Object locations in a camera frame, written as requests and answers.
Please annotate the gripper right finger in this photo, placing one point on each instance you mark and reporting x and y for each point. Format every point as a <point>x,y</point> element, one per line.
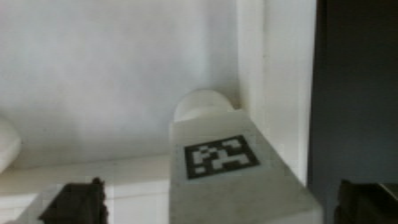
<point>366,203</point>

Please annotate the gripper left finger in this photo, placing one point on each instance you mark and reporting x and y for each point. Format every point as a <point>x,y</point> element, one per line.
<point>76,207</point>

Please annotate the white square tabletop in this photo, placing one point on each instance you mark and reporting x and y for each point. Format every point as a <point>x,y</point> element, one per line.
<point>101,60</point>

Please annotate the white obstacle right bar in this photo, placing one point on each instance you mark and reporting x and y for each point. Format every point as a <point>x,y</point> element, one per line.
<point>290,19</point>

